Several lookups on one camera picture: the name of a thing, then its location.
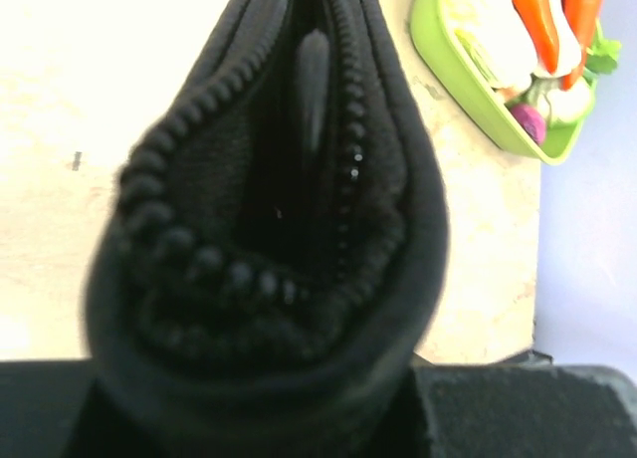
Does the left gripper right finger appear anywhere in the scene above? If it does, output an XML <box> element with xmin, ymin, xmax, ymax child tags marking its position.
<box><xmin>414</xmin><ymin>357</ymin><xmax>636</xmax><ymax>457</ymax></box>

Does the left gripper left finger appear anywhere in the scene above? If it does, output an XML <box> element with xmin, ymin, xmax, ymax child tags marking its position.
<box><xmin>1</xmin><ymin>359</ymin><xmax>100</xmax><ymax>457</ymax></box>

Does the black tool case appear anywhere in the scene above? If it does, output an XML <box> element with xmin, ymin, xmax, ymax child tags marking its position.
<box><xmin>65</xmin><ymin>0</ymin><xmax>448</xmax><ymax>457</ymax></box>

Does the toy purple onion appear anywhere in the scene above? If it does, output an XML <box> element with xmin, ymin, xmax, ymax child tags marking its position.
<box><xmin>509</xmin><ymin>103</ymin><xmax>547</xmax><ymax>145</ymax></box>

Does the toy napa cabbage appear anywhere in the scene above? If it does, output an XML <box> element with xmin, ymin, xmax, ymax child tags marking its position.
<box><xmin>444</xmin><ymin>0</ymin><xmax>537</xmax><ymax>91</ymax></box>

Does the green vegetable tray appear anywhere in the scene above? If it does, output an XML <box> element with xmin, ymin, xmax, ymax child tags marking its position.
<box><xmin>409</xmin><ymin>0</ymin><xmax>586</xmax><ymax>165</ymax></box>

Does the toy carrot left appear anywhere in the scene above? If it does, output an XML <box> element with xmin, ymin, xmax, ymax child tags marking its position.
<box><xmin>512</xmin><ymin>0</ymin><xmax>559</xmax><ymax>75</ymax></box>

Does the toy carrot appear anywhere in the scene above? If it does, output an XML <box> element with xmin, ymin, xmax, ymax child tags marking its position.
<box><xmin>512</xmin><ymin>0</ymin><xmax>559</xmax><ymax>75</ymax></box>
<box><xmin>560</xmin><ymin>0</ymin><xmax>622</xmax><ymax>91</ymax></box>

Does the toy carrot right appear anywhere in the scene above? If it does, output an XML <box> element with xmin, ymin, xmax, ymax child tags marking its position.
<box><xmin>560</xmin><ymin>0</ymin><xmax>622</xmax><ymax>91</ymax></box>

